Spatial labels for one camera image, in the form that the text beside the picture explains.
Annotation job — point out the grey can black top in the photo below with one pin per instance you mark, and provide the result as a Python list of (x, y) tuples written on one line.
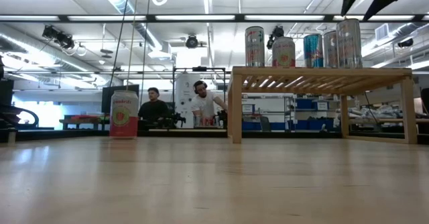
[(348, 43)]

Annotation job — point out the white Celsius can black top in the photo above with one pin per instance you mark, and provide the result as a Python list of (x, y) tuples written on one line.
[(330, 49)]

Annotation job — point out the blue silver Red Bull can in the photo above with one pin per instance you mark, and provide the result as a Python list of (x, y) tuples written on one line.
[(313, 49)]

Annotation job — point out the red white Spindrift can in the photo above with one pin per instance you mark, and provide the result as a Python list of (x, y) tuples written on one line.
[(283, 51), (124, 115)]

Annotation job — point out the white floral can black top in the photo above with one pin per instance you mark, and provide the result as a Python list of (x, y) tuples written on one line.
[(254, 46)]

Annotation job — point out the black background robot arm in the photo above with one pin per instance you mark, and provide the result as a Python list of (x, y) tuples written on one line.
[(220, 116), (174, 119)]

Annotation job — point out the wooden slatted shelf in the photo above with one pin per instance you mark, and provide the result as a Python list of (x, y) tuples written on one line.
[(318, 73)]

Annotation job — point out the white air vent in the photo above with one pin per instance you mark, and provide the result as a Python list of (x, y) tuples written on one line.
[(382, 31)]

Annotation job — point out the white cylindrical tank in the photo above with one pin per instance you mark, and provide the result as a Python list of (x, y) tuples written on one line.
[(184, 93)]

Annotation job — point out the white plastic pile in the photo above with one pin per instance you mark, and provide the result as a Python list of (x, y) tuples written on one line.
[(375, 111)]

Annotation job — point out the blue storage bin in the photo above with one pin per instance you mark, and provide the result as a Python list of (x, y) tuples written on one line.
[(278, 126), (303, 103), (323, 125), (251, 126), (301, 125)]

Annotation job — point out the person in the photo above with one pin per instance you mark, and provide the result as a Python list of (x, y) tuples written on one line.
[(153, 108), (204, 103)]

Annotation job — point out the black monitor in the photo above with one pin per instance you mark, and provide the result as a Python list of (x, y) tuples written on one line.
[(106, 100)]

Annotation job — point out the orange red object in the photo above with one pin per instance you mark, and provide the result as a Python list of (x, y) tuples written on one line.
[(83, 118)]

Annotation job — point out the black curved bar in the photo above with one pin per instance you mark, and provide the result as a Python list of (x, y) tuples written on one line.
[(30, 115)]

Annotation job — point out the black block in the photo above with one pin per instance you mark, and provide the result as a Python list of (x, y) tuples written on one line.
[(6, 91)]

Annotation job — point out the black ceiling camera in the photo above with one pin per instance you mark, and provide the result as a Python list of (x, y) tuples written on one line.
[(276, 32), (405, 43), (191, 41), (58, 37)]

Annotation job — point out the black station frame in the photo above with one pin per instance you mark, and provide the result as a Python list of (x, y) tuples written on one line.
[(199, 69)]

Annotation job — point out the silver ventilation duct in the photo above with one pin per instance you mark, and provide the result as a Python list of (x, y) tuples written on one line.
[(33, 53)]

